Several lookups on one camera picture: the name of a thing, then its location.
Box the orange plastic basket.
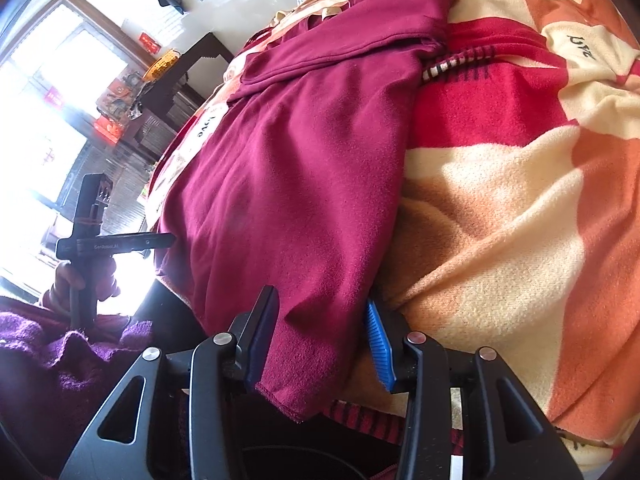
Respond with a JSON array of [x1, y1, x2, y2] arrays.
[[141, 49, 181, 82]]

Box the maroon sweater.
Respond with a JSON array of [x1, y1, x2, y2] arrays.
[[154, 0, 456, 423]]

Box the printed fleece blanket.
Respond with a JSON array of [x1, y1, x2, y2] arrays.
[[145, 0, 640, 476]]

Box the person's left hand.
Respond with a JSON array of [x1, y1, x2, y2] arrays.
[[41, 257, 122, 313]]

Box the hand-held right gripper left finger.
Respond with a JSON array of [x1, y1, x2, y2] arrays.
[[65, 285, 280, 480]]

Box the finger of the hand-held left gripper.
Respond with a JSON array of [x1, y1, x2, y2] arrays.
[[142, 232, 177, 258]]

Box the decorated red gift boxes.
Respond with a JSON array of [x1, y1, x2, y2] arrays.
[[94, 75, 147, 142]]

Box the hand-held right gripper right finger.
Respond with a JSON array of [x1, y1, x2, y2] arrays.
[[365, 297, 584, 480]]

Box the dark wooden table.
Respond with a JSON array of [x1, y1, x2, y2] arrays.
[[127, 32, 236, 171]]

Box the window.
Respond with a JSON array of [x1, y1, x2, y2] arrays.
[[0, 0, 147, 291]]

